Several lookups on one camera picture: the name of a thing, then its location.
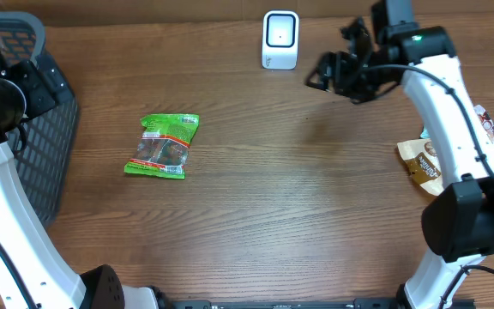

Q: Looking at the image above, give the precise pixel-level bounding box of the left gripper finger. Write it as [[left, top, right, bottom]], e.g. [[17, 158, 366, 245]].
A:
[[47, 70, 74, 103], [34, 51, 59, 80]]

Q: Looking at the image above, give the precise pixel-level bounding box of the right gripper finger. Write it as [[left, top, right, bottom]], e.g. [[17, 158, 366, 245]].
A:
[[317, 51, 337, 73], [304, 68, 334, 91]]

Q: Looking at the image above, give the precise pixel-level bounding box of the beige nut snack bag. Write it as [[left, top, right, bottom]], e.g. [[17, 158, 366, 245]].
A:
[[397, 105, 494, 196]]

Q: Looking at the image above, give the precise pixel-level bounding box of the green snack bag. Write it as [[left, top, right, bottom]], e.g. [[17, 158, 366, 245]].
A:
[[123, 113, 200, 179]]

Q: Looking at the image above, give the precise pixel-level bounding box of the light blue snack packet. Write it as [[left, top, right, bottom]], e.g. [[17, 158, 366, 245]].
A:
[[419, 128, 430, 139]]

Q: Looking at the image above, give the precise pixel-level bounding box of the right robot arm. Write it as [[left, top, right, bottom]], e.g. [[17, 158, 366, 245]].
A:
[[305, 0, 494, 308]]

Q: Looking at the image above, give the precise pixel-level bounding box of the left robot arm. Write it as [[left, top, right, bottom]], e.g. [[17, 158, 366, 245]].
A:
[[0, 17, 168, 309]]

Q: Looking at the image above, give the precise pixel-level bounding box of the white barcode scanner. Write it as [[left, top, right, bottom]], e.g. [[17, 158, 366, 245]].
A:
[[262, 10, 299, 70]]

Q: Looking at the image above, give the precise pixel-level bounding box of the grey plastic shopping basket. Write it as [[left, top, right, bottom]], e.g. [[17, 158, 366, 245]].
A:
[[0, 12, 80, 227]]

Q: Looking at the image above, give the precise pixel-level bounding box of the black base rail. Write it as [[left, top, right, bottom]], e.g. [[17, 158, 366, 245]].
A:
[[160, 298, 405, 309]]

